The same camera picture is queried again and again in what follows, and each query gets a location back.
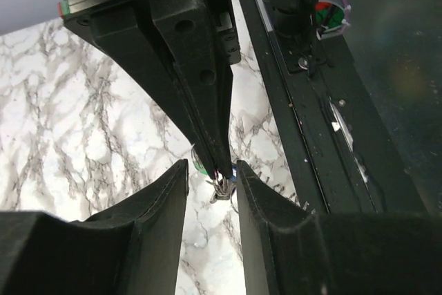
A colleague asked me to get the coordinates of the metal disc with keyrings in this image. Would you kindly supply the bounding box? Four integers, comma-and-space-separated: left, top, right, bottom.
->
189, 146, 249, 213

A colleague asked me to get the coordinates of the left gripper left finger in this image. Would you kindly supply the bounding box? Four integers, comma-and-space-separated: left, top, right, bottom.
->
1, 160, 189, 294

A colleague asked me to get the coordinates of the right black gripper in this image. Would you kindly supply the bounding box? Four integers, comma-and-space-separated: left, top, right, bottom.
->
58, 0, 241, 175

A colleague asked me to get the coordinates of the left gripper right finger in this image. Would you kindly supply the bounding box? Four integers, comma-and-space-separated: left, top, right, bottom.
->
237, 161, 441, 294

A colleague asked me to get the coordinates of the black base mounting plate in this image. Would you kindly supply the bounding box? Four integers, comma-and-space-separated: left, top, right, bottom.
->
240, 0, 425, 213

